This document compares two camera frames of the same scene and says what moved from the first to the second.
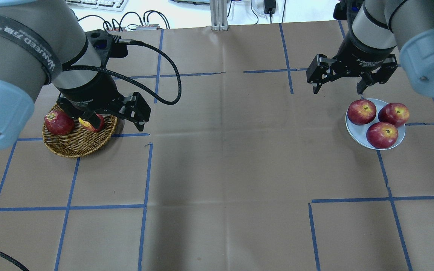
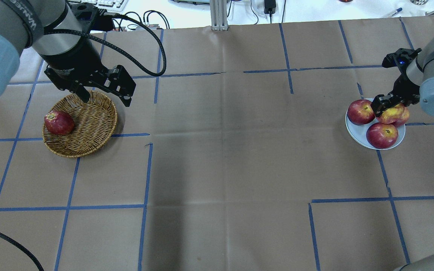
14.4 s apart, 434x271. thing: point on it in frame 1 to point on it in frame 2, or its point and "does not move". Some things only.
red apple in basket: (59, 123) does not move
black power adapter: (270, 6) does not move
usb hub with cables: (150, 27) does not move
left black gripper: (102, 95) to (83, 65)
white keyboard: (112, 5) does not move
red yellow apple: (87, 125) to (391, 114)
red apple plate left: (361, 111) does not move
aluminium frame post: (219, 12) does not move
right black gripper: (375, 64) to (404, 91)
